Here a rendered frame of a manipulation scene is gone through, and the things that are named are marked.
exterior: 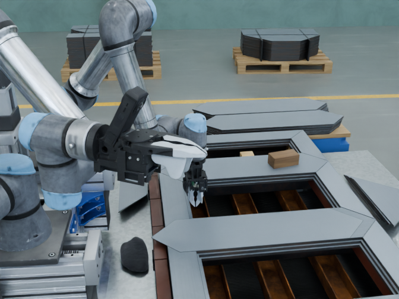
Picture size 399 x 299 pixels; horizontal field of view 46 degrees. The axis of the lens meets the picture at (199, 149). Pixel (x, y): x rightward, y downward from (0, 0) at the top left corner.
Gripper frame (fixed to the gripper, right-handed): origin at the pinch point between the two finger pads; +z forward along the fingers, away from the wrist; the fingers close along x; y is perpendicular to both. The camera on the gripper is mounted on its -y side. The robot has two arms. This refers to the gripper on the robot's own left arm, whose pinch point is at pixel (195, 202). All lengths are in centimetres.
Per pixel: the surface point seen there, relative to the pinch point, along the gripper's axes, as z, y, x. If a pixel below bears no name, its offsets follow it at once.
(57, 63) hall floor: 86, -499, -127
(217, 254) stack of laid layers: 2.5, 27.8, 3.6
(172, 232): 0.7, 16.3, -9.8
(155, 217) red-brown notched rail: 2.9, 3.7, -14.9
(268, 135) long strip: 1, -55, 43
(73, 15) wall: 60, -697, -123
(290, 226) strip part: 0.9, 18.5, 30.9
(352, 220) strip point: 1, 18, 54
